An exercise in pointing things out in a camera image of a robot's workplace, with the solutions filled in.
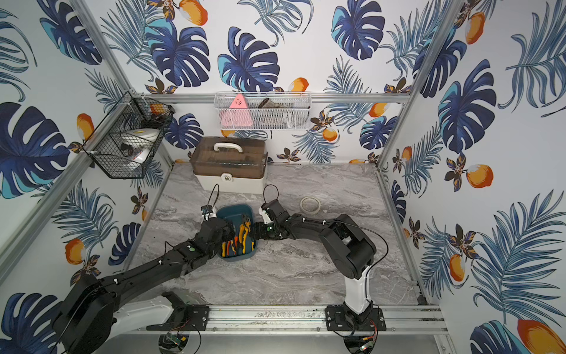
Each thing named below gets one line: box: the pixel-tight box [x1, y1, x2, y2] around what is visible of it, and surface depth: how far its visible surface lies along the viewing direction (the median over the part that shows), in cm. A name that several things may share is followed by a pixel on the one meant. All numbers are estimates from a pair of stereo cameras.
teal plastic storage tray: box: [216, 204, 257, 262], surface depth 92 cm
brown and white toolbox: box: [190, 136, 268, 194], surface depth 100 cm
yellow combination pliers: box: [238, 221, 252, 255], surface depth 94 cm
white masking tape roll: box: [299, 196, 322, 215], surface depth 106 cm
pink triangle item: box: [219, 92, 253, 128], surface depth 92 cm
